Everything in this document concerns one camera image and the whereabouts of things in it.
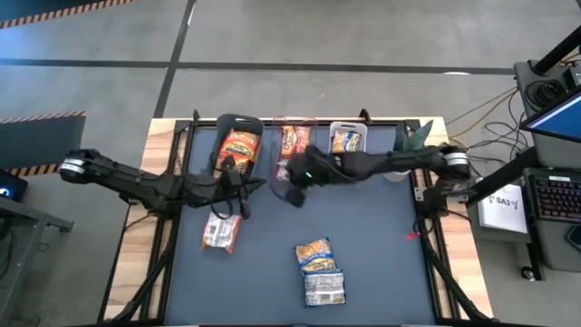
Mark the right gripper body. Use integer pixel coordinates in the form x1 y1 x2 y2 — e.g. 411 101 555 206
289 144 330 188

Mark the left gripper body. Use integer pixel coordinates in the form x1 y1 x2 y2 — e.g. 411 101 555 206
211 171 250 202

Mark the orange chicken ramen packet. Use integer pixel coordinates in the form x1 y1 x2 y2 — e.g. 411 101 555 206
201 212 242 254
220 129 262 176

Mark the blue ramen packet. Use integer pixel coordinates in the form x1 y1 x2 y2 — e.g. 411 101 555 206
294 237 338 275
333 130 365 154
302 269 348 308

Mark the clear plastic bin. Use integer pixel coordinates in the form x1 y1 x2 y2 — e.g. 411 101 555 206
271 115 319 202

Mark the white plastic bin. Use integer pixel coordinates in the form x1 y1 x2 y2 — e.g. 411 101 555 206
328 120 369 156

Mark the teal plastic bin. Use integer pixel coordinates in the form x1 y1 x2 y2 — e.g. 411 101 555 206
210 113 266 179

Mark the green potted plant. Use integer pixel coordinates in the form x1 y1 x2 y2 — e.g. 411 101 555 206
383 119 436 183

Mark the dark hazard striped mat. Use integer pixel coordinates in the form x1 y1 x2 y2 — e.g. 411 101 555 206
0 111 87 177

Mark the white paper sign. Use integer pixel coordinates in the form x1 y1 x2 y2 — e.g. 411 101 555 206
478 181 531 235

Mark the grey metal desk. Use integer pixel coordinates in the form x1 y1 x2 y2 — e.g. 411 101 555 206
0 194 74 327

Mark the grey equipment cart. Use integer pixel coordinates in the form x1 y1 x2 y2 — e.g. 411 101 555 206
512 58 581 273

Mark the black backlit keyboard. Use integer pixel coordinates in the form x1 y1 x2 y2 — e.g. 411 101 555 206
527 173 581 224

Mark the blue laptop screen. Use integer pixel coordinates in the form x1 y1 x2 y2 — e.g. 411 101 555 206
519 93 581 144

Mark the yellow cable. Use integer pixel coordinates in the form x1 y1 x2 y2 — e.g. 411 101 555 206
447 88 519 139

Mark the black coiled cable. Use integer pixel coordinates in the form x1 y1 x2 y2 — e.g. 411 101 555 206
526 79 566 106

